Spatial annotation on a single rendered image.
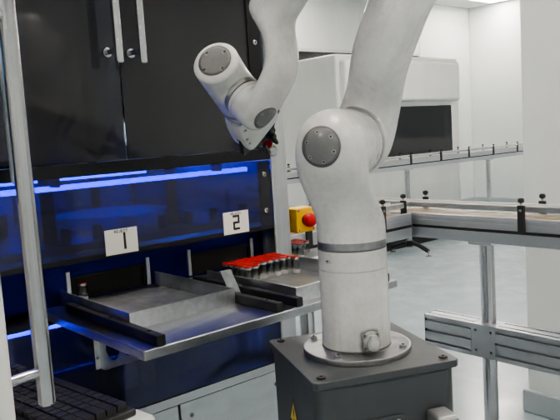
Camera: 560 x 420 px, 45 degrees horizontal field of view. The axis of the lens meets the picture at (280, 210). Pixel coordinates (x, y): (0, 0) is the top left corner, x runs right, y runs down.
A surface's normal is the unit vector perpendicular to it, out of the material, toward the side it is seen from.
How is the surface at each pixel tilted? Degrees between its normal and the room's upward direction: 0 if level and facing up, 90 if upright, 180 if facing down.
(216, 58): 62
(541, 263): 90
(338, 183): 128
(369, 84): 138
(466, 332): 90
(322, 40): 90
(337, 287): 90
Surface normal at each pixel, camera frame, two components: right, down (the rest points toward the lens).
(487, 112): -0.75, 0.12
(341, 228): -0.36, 0.22
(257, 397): 0.65, 0.04
